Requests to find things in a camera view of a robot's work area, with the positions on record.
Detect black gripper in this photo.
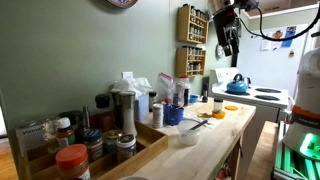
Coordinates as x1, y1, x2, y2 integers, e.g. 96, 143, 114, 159
212, 9, 241, 57

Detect blue mug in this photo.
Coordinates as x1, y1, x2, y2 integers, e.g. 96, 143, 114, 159
162, 103, 185, 127

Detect white fridge paper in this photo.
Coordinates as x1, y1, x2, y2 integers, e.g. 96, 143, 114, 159
260, 33, 272, 52

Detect wooden spice rack sparse shelves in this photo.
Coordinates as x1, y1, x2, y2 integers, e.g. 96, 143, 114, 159
175, 45, 207, 79

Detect wooden spice rack full shelves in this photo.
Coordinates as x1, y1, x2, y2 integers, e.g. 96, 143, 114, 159
176, 3, 210, 45

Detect white refrigerator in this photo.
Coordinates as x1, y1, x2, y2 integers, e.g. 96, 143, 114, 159
237, 23, 313, 98

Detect small black lid glass jar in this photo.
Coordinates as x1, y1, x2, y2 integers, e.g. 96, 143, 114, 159
213, 97, 225, 115

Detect blue bowl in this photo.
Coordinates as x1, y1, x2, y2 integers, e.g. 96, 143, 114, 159
188, 94, 200, 104

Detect white bottle red cap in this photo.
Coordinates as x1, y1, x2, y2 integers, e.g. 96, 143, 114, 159
176, 75, 192, 108

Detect blue fridge paper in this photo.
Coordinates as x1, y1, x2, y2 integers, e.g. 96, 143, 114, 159
281, 25, 298, 48

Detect orange lid under jar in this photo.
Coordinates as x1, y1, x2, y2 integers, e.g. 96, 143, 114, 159
211, 110, 227, 120

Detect white electric stove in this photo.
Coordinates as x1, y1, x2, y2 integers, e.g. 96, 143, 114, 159
208, 67, 290, 180

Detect clear zip bag red seal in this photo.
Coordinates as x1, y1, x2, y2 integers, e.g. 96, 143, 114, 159
155, 72, 176, 105

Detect white paper napkin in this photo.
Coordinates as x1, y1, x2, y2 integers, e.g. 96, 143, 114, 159
182, 111, 216, 130

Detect small glass bowl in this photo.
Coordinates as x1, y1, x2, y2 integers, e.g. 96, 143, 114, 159
177, 119, 202, 147

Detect white spice shaker jar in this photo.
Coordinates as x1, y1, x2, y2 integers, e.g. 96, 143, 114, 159
152, 102, 165, 130

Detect silver white pepper grinder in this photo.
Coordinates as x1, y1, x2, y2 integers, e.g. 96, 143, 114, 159
119, 90, 138, 137

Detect wooden tray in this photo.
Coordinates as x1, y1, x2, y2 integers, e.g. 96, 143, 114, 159
19, 120, 169, 180

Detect metal robot stand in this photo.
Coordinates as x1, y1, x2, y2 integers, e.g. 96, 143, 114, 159
271, 121, 320, 180

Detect dark pepper grinder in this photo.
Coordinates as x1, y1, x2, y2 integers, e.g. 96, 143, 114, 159
110, 88, 123, 130

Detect black cap dark bottle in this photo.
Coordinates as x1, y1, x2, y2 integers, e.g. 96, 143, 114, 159
94, 93, 115, 133

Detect white lid dark spice jar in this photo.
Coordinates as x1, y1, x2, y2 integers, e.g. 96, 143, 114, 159
116, 133, 138, 165

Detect gold lid jar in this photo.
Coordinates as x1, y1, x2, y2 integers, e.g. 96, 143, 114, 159
104, 129, 123, 155

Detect blue lid jar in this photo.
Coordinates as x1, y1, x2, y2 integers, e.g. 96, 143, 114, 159
82, 128, 105, 164

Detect white cap brown sauce jar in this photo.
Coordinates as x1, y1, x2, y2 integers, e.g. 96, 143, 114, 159
54, 116, 77, 148

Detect orange lid peanut butter jar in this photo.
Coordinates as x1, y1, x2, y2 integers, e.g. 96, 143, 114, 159
55, 143, 92, 180

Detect white printed carton box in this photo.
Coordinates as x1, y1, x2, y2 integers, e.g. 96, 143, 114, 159
14, 122, 48, 158

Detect blue kettle black handle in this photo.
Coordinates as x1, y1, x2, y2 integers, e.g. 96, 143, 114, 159
226, 73, 250, 95

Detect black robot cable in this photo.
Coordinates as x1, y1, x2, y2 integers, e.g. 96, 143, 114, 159
238, 4, 320, 43

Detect white wall outlet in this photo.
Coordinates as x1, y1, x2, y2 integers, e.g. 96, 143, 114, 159
121, 71, 134, 80

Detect round patterned wall plate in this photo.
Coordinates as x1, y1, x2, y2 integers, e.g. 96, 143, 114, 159
107, 0, 139, 9

